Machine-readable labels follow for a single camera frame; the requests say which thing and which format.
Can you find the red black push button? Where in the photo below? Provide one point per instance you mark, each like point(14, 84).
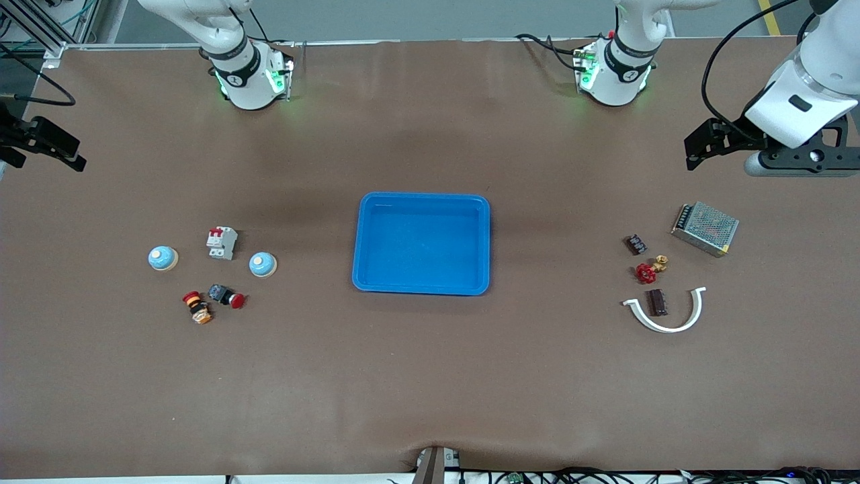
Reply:
point(226, 296)

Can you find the light blue call bell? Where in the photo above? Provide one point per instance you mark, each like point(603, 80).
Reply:
point(263, 264)
point(162, 258)

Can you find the white red circuit breaker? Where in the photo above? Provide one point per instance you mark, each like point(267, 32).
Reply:
point(222, 243)

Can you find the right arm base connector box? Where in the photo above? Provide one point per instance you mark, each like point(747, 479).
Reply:
point(279, 77)

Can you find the aluminium frame corner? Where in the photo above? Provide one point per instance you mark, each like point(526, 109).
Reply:
point(54, 54)

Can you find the dark brown relay block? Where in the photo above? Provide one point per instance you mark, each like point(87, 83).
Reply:
point(658, 302)

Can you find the white curved plastic clamp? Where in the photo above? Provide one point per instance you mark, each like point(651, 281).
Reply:
point(665, 328)

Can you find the metal mesh power supply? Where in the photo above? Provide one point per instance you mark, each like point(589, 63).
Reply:
point(705, 228)

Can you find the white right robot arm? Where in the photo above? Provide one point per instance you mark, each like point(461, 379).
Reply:
point(245, 81)

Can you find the blue plastic tray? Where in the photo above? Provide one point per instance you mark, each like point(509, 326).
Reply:
point(430, 249)

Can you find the brown table mat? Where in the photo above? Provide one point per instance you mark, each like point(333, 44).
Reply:
point(430, 376)

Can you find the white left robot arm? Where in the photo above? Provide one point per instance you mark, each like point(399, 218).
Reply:
point(625, 74)

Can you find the black terminal block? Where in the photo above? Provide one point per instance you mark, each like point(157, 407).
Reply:
point(636, 245)

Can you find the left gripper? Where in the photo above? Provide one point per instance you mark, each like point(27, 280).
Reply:
point(730, 134)

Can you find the red yellow emergency stop button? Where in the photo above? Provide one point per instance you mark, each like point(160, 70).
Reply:
point(197, 307)

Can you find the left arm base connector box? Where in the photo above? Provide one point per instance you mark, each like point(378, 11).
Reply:
point(586, 67)

